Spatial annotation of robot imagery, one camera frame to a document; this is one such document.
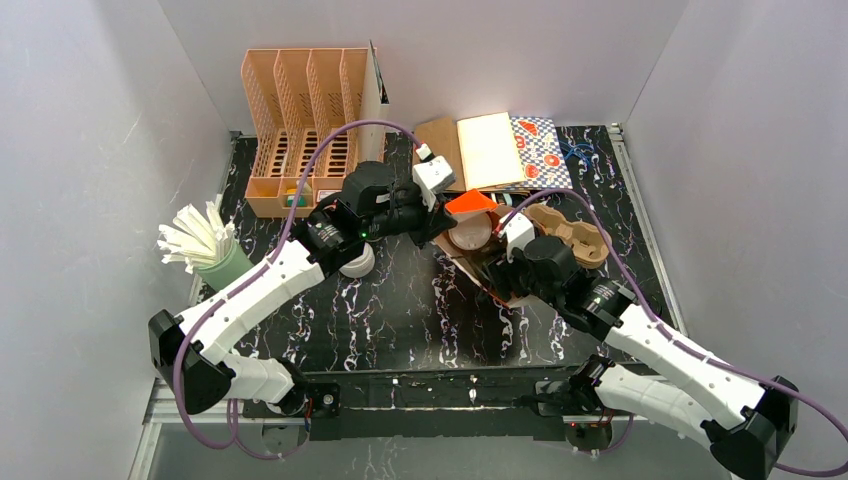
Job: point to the green paper cup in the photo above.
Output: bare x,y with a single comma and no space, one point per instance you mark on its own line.
226,271

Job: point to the cream paper bag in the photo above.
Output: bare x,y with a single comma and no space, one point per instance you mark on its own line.
489,154

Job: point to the orange paper bag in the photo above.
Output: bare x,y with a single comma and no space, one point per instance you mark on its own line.
462,207

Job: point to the white lid stack upper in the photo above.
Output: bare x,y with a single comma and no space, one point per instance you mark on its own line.
361,265

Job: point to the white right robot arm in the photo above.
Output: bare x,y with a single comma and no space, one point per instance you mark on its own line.
745,424

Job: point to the white plastic cup lid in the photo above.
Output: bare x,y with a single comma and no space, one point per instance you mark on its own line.
472,234

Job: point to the brown pulp cup carrier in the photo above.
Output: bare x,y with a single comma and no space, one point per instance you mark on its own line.
585,239

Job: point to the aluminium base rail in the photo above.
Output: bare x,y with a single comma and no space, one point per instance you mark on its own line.
329,396

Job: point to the white wrapped straws bundle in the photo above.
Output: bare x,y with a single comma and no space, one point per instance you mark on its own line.
195,238

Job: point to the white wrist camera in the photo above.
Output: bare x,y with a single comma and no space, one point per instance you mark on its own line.
515,233
433,177

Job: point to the green stamp box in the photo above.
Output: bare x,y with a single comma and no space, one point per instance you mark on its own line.
291,200

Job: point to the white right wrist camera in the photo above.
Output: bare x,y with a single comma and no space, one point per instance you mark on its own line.
515,233

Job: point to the pink desk organizer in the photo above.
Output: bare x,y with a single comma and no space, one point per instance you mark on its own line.
297,97

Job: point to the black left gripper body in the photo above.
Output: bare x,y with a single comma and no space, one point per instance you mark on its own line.
427,216

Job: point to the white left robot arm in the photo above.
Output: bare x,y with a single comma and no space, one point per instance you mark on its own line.
193,350

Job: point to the blue checkered paper bag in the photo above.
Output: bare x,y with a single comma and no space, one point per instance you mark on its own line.
542,161

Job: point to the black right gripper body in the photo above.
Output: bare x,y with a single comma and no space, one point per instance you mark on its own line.
502,268

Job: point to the blue rubber bands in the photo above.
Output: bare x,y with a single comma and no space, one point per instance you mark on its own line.
583,151

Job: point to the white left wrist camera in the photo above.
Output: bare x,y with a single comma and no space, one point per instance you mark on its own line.
433,177

